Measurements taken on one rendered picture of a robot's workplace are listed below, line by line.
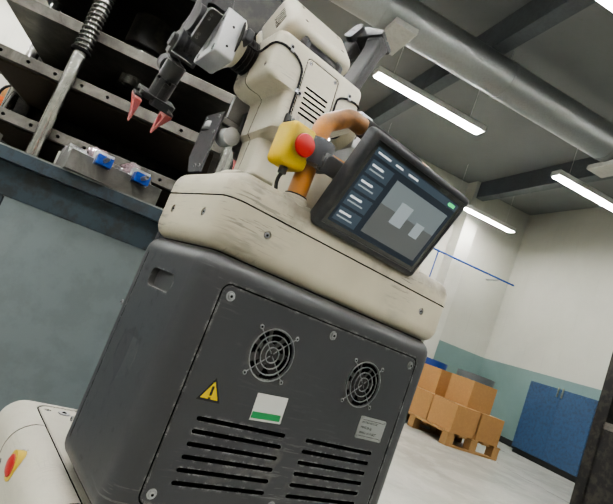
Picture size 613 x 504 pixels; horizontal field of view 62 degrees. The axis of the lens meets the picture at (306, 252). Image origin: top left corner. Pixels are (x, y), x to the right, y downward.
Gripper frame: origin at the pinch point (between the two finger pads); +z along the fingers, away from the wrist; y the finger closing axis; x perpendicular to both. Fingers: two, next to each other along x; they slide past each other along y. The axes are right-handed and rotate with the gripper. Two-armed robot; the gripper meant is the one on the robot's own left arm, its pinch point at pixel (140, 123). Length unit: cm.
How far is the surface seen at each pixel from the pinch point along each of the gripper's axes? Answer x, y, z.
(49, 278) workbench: 13, 3, 48
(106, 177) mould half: 5.7, 1.9, 16.8
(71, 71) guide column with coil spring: -101, 9, 17
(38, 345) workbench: 23, -1, 64
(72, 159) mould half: 4.4, 11.4, 16.7
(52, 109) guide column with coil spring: -93, 10, 34
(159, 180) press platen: -77, -40, 36
